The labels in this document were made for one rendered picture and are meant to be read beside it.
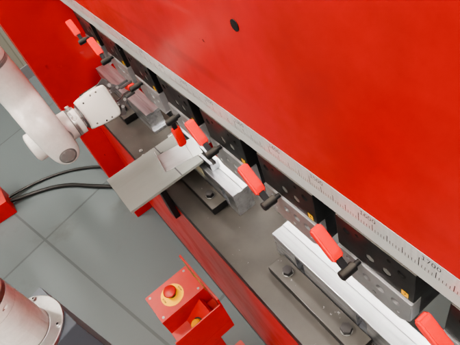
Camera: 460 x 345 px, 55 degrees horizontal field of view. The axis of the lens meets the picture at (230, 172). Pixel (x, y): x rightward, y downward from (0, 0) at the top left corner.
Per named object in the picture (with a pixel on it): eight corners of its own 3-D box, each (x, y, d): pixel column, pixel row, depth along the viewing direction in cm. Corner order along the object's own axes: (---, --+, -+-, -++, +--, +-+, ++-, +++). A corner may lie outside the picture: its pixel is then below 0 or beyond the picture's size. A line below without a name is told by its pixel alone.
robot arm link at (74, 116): (60, 107, 125) (70, 102, 125) (79, 133, 128) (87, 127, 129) (64, 110, 117) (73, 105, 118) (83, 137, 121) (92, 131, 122)
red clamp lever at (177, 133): (176, 146, 116) (163, 119, 109) (189, 137, 117) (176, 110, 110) (180, 149, 115) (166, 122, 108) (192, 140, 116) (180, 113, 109)
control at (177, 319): (159, 315, 140) (136, 289, 127) (198, 282, 145) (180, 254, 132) (193, 362, 128) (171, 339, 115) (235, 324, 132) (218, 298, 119)
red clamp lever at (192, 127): (182, 123, 95) (209, 159, 95) (197, 113, 96) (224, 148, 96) (181, 125, 97) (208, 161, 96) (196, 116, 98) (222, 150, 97)
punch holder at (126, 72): (118, 72, 145) (94, 28, 133) (139, 59, 147) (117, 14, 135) (137, 90, 135) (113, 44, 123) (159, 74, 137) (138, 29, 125)
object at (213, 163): (179, 141, 145) (176, 135, 143) (187, 136, 146) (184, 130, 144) (212, 171, 132) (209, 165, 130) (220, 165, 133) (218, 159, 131)
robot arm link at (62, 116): (71, 121, 117) (59, 105, 122) (27, 148, 113) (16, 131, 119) (85, 142, 123) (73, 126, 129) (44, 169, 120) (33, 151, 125)
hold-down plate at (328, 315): (270, 272, 116) (267, 266, 114) (285, 259, 117) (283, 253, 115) (355, 360, 97) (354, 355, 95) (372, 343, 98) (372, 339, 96)
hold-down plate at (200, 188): (168, 167, 153) (164, 161, 151) (180, 158, 154) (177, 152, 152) (215, 215, 133) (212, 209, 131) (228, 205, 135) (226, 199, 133)
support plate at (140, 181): (107, 181, 139) (106, 179, 138) (174, 135, 145) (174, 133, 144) (131, 213, 127) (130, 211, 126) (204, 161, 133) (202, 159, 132)
